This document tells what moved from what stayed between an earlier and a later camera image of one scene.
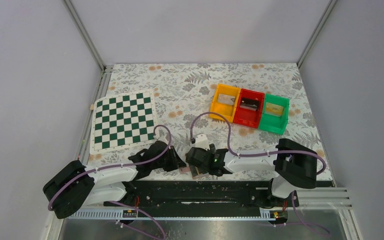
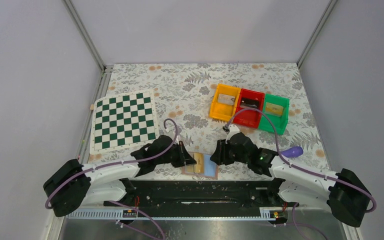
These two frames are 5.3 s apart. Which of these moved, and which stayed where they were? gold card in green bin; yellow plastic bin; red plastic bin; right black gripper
Moved: right black gripper
Stayed: yellow plastic bin; gold card in green bin; red plastic bin
